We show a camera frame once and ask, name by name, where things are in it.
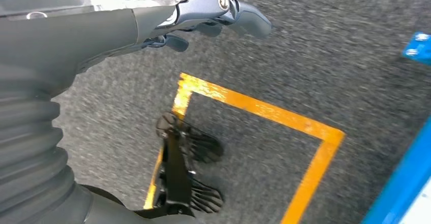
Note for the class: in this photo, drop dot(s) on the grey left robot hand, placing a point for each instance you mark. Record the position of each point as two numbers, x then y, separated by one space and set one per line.
84 30

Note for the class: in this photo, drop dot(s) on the blue metal shelf rack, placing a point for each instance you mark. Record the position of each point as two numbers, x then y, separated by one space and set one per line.
404 178

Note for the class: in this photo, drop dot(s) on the ribbed grey left arm sleeve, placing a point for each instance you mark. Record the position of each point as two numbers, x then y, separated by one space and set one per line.
30 148

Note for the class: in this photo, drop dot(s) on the black ribbed robot foot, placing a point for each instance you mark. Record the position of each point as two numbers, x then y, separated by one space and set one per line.
205 146
208 199

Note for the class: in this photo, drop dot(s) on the black robot leg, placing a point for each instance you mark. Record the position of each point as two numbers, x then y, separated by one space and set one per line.
176 178

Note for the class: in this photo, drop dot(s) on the yellow floor tape square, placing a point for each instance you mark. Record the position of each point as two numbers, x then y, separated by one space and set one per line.
262 109

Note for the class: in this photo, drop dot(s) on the white plastic crate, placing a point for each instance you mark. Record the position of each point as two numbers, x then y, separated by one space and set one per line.
421 212

